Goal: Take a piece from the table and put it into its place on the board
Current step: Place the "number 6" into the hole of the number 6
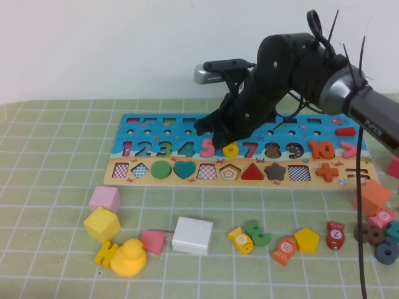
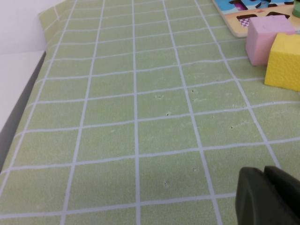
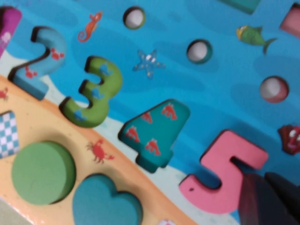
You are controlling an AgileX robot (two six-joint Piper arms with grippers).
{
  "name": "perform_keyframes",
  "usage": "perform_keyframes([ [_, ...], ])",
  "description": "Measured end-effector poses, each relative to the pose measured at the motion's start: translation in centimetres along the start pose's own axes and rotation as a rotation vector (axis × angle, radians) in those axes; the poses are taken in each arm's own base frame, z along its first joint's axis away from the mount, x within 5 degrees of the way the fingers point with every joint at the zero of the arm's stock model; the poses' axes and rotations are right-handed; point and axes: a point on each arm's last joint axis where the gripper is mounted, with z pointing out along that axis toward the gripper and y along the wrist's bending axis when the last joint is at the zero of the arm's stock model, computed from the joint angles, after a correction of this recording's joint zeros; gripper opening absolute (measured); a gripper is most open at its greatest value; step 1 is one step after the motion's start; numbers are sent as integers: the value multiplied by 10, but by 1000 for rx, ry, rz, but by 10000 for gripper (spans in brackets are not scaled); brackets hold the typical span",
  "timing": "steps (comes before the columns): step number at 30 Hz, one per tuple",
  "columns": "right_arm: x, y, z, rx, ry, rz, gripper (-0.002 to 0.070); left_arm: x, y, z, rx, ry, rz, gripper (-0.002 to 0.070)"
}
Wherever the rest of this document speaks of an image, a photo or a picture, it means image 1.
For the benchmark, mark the orange wooden cube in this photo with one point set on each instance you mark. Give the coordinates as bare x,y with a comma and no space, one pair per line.
374,196

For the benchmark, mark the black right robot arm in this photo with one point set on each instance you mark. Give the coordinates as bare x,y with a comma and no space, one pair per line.
336,87

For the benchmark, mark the green checked tablecloth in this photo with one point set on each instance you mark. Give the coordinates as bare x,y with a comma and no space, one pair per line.
199,274

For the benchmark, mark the brown wooden star piece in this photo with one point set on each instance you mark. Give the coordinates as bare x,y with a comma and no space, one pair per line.
275,172

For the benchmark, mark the wooden number shape puzzle board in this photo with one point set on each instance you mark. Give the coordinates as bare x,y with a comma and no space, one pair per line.
324,130

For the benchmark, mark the green wooden number three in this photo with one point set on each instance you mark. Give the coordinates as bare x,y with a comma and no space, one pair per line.
265,240

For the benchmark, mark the teal wooden heart piece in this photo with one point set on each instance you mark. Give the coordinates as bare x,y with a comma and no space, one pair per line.
184,169

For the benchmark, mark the yellow wooden cube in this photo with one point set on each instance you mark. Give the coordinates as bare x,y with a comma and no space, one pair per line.
102,224

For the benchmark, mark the orange wooden plus sign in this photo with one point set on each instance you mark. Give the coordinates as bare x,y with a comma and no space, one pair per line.
327,172

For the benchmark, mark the white charger plug block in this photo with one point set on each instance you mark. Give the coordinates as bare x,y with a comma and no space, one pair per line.
193,236

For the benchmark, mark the orange wooden number ten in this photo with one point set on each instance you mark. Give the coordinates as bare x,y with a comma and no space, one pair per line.
315,149

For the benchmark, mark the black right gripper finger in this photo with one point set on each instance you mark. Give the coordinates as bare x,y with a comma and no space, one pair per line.
205,124
221,144

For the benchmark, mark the pink wooden trapezoid piece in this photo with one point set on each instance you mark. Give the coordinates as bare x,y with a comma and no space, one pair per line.
152,241

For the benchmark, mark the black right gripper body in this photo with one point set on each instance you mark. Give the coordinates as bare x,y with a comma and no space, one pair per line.
246,115

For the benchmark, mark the red wooden minus piece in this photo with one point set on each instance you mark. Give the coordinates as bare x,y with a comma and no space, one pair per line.
345,131

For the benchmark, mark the yellow wooden letter H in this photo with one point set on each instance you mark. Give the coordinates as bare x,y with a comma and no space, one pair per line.
104,253

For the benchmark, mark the pink wooden cube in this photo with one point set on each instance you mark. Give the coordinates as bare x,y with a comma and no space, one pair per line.
104,197

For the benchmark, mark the yellow wooden fish nine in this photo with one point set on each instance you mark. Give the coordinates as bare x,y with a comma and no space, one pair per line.
241,240

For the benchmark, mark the brown wooden number eight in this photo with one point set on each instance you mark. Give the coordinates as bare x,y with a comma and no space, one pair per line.
371,235

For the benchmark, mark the orange wooden fish ten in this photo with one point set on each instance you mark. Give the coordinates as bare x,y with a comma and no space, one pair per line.
285,247

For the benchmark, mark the pink wooden greater-than sign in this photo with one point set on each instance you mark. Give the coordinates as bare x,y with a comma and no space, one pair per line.
349,152

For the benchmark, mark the pink wooden fish five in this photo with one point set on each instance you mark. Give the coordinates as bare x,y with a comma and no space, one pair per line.
381,218

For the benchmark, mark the teal wooden number two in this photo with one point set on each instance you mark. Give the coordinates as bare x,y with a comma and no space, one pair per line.
393,232

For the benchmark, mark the yellow wooden pentagon piece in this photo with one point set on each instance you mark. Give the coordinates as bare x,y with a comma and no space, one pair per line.
307,240

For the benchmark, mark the red wooden fish seven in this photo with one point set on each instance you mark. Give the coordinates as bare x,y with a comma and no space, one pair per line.
335,235

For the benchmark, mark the red wooden block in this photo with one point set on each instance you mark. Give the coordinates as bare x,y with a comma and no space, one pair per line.
393,169

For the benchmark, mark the red wooden triangle piece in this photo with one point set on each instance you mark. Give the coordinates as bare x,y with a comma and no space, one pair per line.
252,174

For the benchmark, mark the yellow rubber duck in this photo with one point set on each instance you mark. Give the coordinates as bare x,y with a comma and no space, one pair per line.
129,260

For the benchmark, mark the yellow wooden number six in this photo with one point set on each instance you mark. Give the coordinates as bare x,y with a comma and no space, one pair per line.
230,152

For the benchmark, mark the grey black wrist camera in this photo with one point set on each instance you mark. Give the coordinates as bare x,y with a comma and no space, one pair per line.
212,76

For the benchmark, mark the pink wooden number five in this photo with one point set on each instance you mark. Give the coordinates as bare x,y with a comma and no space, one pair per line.
207,151

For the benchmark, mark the green wooden circle piece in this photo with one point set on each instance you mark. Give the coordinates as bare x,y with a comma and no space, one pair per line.
161,170

